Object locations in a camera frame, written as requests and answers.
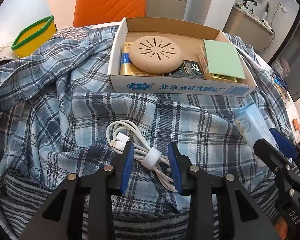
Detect open cardboard box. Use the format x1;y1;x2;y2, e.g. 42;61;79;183
108;17;256;97

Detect light green notepad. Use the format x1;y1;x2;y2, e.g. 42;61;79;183
203;40;245;79

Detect beige bathroom vanity cabinet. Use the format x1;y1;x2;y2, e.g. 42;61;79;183
223;6;274;51

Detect orange chair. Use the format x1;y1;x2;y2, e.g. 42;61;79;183
73;0;146;27

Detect small orange box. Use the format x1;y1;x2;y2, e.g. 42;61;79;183
293;119;300;131

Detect white hair dryer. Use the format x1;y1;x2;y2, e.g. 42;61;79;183
261;19;271;29

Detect gold blue pack on table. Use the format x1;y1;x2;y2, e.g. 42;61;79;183
275;83;290;103

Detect white usb cable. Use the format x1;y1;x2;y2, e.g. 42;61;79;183
105;119;179;193

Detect round beige air freshener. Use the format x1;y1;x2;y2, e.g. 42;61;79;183
129;35;184;74

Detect red gold cigarette pack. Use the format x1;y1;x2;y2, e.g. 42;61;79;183
197;45;239;84

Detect blue plaid shirt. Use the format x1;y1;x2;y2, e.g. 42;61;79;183
0;24;298;233

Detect beige cloth pile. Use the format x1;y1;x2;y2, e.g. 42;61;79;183
0;42;19;61

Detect black faucet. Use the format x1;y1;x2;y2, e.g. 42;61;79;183
242;0;258;10

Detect grey striped towel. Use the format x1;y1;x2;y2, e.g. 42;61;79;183
0;169;283;240

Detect light blue tissue pack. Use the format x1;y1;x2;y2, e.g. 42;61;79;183
234;103;279;152

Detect black cigarette pack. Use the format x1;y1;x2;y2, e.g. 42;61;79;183
168;60;204;79

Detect dark blue box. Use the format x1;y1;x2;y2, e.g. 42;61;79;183
273;73;288;91

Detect yellow bin green rim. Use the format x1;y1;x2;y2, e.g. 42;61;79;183
11;15;57;58

